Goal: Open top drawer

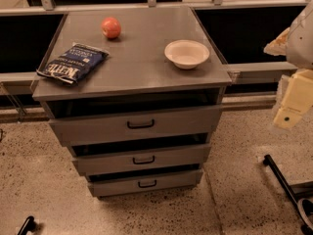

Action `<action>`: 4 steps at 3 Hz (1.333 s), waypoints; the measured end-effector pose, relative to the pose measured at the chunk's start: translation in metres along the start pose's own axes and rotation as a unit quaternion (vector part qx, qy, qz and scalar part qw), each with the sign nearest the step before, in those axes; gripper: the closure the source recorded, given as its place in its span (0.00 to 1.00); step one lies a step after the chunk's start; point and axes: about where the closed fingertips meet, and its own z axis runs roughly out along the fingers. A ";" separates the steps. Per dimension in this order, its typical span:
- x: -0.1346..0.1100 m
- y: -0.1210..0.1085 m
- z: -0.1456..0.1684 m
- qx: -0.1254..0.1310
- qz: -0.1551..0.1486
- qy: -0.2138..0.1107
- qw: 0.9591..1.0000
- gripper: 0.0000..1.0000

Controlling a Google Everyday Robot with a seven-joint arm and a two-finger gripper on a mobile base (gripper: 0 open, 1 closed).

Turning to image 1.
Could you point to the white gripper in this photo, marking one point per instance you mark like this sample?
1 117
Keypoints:
301 41

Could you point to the grey top drawer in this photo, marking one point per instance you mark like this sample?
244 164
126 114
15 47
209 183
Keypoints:
77 131

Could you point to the grey drawer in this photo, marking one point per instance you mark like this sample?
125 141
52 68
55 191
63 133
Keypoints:
141 159
77 131
145 183

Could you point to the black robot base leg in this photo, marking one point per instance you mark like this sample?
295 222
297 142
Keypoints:
299 194

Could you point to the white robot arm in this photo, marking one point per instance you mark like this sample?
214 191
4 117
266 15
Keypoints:
296 44

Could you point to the grey drawer cabinet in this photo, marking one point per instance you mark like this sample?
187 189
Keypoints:
137 77

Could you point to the grey bottom drawer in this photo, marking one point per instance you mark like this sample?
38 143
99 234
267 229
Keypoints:
145 183

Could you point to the grey middle drawer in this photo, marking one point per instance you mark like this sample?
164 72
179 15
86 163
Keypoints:
141 159

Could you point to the white bowl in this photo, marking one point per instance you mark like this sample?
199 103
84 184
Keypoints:
186 54

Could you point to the red apple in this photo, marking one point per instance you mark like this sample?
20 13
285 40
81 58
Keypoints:
111 28

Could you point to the blue Kettle chip bag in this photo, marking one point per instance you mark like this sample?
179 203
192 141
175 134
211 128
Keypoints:
74 64

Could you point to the black floor object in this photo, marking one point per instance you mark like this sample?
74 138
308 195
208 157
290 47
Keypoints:
29 225

